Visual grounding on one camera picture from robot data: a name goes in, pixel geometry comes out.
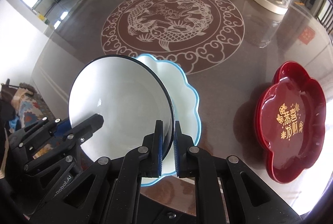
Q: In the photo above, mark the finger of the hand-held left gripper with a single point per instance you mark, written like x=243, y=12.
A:
x=91, y=125
x=63, y=125

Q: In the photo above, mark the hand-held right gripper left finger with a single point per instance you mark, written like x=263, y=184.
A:
x=159, y=146

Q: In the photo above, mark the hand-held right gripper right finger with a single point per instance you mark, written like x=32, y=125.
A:
x=177, y=146

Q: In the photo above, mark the white bowl with dark rim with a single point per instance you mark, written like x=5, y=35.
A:
x=117, y=99

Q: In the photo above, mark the scalloped bowl with blue rim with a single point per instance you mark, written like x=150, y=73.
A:
x=182, y=99

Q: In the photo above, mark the patterned woven blanket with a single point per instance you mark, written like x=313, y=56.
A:
x=28, y=109

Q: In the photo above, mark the small yellow object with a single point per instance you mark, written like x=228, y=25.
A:
x=41, y=16

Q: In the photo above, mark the dark wooden chair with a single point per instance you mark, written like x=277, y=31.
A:
x=322, y=10

